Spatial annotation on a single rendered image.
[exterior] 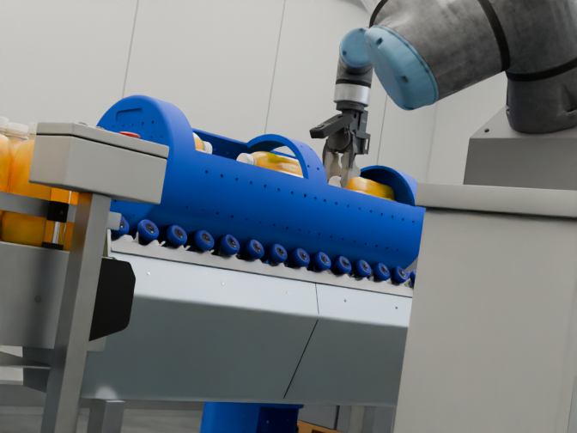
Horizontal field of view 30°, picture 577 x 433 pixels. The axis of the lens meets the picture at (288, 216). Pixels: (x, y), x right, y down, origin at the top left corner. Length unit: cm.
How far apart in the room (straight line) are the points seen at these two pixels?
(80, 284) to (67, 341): 9
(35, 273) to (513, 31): 86
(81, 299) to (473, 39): 74
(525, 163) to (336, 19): 579
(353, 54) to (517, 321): 106
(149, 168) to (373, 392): 113
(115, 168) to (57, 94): 428
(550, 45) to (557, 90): 8
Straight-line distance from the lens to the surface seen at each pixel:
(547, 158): 176
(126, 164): 177
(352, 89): 267
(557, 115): 178
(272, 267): 235
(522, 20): 172
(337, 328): 250
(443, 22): 170
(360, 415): 294
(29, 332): 183
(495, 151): 183
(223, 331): 226
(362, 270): 258
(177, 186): 211
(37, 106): 596
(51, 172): 173
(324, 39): 743
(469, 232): 174
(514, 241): 169
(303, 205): 237
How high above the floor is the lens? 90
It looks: 3 degrees up
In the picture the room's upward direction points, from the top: 9 degrees clockwise
